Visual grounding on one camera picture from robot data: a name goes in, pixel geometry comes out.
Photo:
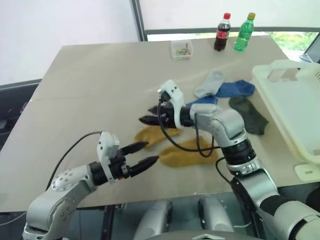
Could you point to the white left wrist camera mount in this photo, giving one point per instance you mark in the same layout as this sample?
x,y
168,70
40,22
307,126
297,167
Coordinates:
x,y
106,147

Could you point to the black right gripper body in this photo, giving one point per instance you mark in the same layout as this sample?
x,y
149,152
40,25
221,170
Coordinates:
x,y
167,115

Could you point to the light grey sock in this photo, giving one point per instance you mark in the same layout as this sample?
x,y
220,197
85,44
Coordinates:
x,y
208,83

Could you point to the green bottle yellow cap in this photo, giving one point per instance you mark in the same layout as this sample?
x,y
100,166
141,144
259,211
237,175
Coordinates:
x,y
243,35

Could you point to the silver rounded shape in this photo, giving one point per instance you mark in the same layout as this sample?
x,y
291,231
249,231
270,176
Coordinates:
x,y
215,212

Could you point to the cola bottle red cap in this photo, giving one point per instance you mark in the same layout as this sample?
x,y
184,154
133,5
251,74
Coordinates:
x,y
222,32

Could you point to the black furniture piece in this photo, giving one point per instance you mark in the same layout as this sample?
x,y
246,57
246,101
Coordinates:
x,y
15,110

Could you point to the dark grey window frame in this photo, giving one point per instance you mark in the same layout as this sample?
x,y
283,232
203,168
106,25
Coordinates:
x,y
140,22

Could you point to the mustard yellow sock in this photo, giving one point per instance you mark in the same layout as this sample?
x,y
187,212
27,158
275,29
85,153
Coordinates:
x,y
150,136
185,156

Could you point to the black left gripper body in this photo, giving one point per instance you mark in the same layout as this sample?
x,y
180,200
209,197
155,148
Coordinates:
x,y
119,166

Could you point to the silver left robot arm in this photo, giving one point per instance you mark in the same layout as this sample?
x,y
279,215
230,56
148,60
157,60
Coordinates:
x,y
62,181

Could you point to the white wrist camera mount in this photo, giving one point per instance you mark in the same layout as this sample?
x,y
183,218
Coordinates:
x,y
106,147
175,96

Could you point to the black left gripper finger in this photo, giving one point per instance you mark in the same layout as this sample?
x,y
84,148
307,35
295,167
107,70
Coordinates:
x,y
145,164
135,148

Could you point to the black table leg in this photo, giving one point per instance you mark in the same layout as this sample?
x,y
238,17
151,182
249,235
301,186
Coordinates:
x,y
108,222

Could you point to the dark grey sock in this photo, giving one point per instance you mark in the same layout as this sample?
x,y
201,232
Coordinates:
x,y
250,117

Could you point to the clear box of colourful bits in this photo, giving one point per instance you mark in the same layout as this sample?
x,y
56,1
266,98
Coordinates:
x,y
182,51

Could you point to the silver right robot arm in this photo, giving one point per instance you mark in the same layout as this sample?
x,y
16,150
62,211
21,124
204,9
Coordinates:
x,y
225,122

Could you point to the blue sock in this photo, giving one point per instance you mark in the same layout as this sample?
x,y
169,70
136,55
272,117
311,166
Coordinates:
x,y
236,88
205,100

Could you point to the grey robot chest plate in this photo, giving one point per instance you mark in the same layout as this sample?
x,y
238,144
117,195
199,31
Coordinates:
x,y
202,236

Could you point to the white plastic basket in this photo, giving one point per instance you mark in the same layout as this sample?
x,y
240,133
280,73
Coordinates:
x,y
287,105

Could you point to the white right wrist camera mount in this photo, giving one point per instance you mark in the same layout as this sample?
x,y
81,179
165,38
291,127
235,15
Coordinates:
x,y
175,96

